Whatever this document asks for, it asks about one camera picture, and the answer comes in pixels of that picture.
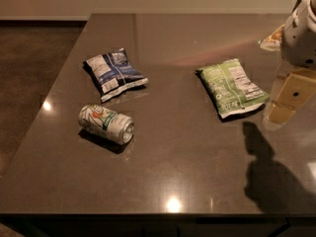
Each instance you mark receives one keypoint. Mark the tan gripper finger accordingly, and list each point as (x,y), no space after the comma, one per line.
(289,93)

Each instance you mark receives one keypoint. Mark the silver 7up soda can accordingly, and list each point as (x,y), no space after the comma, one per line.
(103,122)

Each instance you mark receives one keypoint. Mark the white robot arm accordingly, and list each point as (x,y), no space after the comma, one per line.
(298,41)

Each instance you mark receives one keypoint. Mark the orange snack bag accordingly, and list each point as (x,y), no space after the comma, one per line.
(273,41)

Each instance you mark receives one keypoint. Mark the green jalapeno chip bag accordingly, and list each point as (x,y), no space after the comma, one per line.
(230,88)

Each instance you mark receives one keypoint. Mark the blue chip bag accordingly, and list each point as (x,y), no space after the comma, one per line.
(113,74)

